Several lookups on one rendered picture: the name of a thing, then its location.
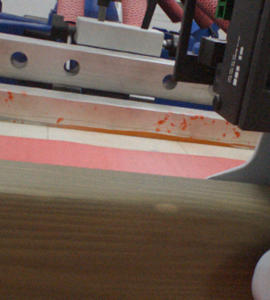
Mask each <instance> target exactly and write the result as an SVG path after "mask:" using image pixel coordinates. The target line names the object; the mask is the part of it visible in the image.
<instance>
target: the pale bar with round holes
mask: <svg viewBox="0 0 270 300"><path fill-rule="evenodd" d="M15 52H22V53H24V54H25V55H26V56H27V58H28V59H27V61H25V62H22V63H20V62H17V61H16V60H15V59H14V58H13V53H15ZM68 60H75V61H78V65H77V66H76V68H74V69H72V70H69V69H66V68H64V64H65V62H66V61H68ZM174 64H175V61H174V60H168V59H160V58H155V57H148V56H140V55H136V54H132V53H124V52H116V51H112V50H104V49H97V48H92V47H84V46H80V45H73V44H68V43H61V42H53V41H48V40H40V39H33V38H28V37H25V36H17V35H9V34H4V33H0V77H6V78H11V79H20V80H29V81H38V83H47V84H57V85H62V86H71V87H80V88H89V89H94V90H99V91H107V92H112V93H121V94H130V95H136V96H145V97H153V98H162V99H167V100H172V101H181V102H187V103H195V104H204V105H212V101H213V98H214V96H215V95H216V93H215V92H213V91H212V88H213V86H211V85H205V84H193V83H182V82H177V81H173V80H172V76H173V68H174ZM167 75H169V77H168V79H167V80H166V81H165V82H164V83H162V81H163V78H164V77H165V76H167Z"/></svg>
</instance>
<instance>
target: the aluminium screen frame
mask: <svg viewBox="0 0 270 300"><path fill-rule="evenodd" d="M0 121H3V122H15V123H21V124H31V125H42V126H47V127H53V128H64V129H74V130H81V131H92V132H102V133H109V134H120V135H130V137H142V138H152V139H163V140H170V141H180V142H191V143H197V144H207V145H213V146H224V147H229V148H241V149H251V150H254V149H255V147H256V144H257V141H258V140H259V136H260V133H261V132H254V131H242V130H241V129H239V128H238V126H237V125H232V124H230V123H229V122H228V121H226V120H225V119H224V118H223V117H221V116H220V115H218V114H217V113H216V112H212V111H203V110H194V109H189V108H184V107H175V106H169V105H160V104H151V103H142V102H136V101H127V100H123V99H117V98H108V97H99V96H90V95H84V94H75V93H66V92H61V91H56V90H47V89H42V88H33V87H24V86H14V85H9V84H0Z"/></svg>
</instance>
